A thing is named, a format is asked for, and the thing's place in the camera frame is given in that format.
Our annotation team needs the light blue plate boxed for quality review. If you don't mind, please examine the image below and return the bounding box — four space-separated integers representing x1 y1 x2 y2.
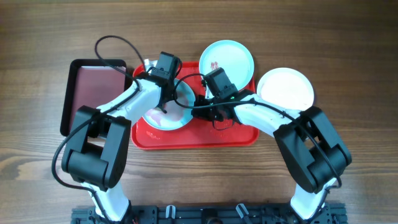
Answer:
143 82 196 131
198 40 254 90

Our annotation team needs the white plate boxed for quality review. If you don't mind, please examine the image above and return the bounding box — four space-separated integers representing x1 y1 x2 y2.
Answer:
256 67 315 111

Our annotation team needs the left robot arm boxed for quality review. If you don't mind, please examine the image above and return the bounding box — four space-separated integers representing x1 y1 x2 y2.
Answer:
53 78 176 223

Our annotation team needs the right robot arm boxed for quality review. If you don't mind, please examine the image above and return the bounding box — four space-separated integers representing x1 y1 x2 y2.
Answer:
193 91 352 223

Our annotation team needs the red serving tray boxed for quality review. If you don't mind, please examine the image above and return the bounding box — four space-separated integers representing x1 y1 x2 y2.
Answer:
131 61 260 151

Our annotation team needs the black water tray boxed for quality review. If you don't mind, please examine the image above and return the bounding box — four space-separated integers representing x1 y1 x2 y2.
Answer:
60 59 132 136

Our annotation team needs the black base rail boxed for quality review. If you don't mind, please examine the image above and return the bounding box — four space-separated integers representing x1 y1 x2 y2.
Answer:
70 202 348 224

